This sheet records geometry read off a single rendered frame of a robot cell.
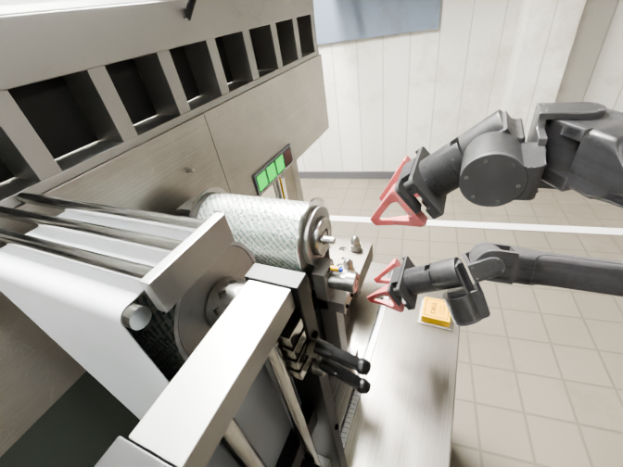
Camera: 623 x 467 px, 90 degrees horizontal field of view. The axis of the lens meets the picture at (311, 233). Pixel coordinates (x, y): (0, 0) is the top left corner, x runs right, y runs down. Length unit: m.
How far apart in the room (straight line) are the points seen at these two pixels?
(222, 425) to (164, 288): 0.12
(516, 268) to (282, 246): 0.41
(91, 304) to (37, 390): 0.39
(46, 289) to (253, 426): 0.23
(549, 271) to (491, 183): 0.34
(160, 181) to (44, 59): 0.25
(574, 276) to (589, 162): 0.32
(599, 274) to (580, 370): 1.44
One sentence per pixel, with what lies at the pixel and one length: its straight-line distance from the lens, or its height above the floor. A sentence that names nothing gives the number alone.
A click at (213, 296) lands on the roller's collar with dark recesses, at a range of 0.37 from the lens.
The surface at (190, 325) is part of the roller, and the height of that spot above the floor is 1.35.
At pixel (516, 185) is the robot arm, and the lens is 0.35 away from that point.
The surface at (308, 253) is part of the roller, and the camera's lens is 0.56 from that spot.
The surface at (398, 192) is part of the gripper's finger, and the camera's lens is 0.41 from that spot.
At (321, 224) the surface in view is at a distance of 0.57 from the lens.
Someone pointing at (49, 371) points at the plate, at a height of 1.20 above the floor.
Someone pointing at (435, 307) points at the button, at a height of 0.92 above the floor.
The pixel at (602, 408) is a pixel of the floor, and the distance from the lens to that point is 2.04.
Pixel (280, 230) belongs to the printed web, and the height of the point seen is 1.29.
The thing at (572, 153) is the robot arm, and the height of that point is 1.45.
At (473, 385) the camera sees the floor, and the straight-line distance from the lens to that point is 1.88.
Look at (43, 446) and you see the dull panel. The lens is 0.77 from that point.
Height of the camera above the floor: 1.61
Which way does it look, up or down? 36 degrees down
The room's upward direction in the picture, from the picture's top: 10 degrees counter-clockwise
